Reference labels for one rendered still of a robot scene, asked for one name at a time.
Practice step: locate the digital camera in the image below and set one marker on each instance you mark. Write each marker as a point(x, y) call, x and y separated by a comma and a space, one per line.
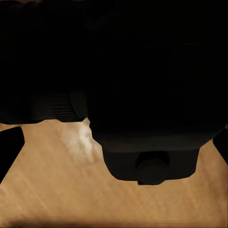
point(150, 75)

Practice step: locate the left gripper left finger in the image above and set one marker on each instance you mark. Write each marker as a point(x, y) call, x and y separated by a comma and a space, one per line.
point(11, 142)

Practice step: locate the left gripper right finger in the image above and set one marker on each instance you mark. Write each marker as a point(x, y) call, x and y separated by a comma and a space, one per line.
point(221, 143)

